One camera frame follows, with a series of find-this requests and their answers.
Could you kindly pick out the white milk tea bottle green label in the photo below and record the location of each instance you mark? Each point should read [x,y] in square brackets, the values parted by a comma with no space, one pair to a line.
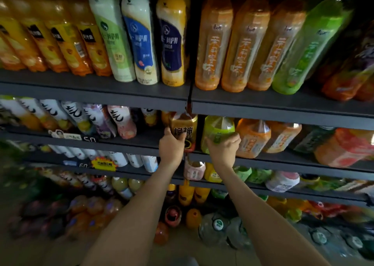
[112,32]

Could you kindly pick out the small green drink bottle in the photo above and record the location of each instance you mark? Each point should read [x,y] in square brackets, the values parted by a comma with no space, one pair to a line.
[260,176]
[243,173]

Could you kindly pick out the group of purple orange soda bottles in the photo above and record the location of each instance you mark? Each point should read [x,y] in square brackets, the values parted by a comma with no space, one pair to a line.
[70,216]

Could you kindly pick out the person's right forearm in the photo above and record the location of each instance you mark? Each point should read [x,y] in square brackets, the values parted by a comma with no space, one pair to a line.
[263,222]

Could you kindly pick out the white milk tea bottle blue label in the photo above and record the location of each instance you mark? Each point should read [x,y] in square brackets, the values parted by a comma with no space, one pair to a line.
[140,35]

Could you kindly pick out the small light green tea bottle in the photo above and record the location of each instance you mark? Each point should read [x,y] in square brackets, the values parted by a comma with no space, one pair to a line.
[217,127]

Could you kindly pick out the white shelf price tag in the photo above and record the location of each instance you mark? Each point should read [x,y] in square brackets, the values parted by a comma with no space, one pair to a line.
[70,136]

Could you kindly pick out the row of white black-print bottles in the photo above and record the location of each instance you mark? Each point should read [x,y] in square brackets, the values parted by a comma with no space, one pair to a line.
[76,115]

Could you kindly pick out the orange bottle black label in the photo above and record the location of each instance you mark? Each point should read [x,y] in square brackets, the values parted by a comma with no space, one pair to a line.
[186,194]
[202,194]

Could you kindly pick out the tall green tea bottle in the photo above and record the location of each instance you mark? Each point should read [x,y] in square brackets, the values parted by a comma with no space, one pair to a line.
[309,44]

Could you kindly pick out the orange juice bottle yellow label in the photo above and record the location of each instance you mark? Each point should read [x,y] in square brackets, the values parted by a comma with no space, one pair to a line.
[20,38]
[43,41]
[93,47]
[8,57]
[70,44]

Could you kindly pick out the large clear water bottle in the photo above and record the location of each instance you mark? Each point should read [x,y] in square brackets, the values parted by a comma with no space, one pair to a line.
[238,233]
[214,229]

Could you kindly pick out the white pink label bottle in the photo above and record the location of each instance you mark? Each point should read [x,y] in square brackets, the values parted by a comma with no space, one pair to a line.
[282,181]

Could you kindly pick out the person's left hand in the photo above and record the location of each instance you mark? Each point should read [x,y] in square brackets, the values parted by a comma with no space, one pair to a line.
[171,149]

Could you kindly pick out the orange soda bottle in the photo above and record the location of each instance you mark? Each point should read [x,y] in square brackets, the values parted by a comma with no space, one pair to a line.
[161,233]
[193,218]

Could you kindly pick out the person's right thumb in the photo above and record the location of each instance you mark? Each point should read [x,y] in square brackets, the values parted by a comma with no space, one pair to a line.
[210,143]

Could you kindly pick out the yellow red promotion tag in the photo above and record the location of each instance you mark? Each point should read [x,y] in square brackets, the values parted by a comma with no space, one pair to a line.
[104,164]

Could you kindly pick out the dark bottle red cap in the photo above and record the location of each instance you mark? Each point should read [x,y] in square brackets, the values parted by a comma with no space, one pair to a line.
[173,216]

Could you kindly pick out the pink orange drink bottle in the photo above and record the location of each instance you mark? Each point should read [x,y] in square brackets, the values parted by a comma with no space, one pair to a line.
[344,147]

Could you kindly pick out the small yellow drink bottle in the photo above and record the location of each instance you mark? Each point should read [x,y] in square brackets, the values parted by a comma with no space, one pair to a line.
[212,174]

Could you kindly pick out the brown gold label bottle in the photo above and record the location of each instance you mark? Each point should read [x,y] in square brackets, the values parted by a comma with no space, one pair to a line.
[183,124]

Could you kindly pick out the person's left thumb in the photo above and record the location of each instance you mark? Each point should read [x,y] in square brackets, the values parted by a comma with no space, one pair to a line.
[182,137]

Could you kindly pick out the tall orange tea bottle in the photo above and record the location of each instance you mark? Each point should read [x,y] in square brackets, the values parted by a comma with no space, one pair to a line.
[213,41]
[244,44]
[274,47]

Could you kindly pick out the small orange tea bottle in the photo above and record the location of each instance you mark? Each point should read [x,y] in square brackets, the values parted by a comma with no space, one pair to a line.
[252,137]
[282,136]

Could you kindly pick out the dark green drink bottle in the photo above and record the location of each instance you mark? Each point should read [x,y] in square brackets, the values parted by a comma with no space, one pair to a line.
[312,138]

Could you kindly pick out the person's right hand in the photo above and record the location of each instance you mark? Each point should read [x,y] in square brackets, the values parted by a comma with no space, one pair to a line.
[223,155]

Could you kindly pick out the yellow milk tea bottle navy label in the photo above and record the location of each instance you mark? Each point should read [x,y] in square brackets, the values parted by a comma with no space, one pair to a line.
[171,38]

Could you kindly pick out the dark purple orange drink bottle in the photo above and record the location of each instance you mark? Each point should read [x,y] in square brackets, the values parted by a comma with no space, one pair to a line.
[350,70]

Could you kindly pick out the row of striped label bottles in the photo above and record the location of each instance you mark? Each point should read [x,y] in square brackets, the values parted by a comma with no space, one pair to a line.
[76,180]

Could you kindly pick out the small pink drink bottle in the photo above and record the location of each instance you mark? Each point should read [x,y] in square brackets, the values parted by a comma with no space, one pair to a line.
[194,171]

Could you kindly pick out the dark grey shelf board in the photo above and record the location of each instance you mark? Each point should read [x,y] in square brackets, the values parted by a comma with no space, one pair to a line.
[292,191]
[277,108]
[96,92]
[140,146]

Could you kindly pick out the pale yellow drink bottle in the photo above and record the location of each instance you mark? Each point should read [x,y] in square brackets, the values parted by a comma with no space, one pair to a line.
[121,185]
[135,184]

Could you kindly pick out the person's left forearm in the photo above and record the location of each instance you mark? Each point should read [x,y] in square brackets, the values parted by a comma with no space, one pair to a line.
[137,216]

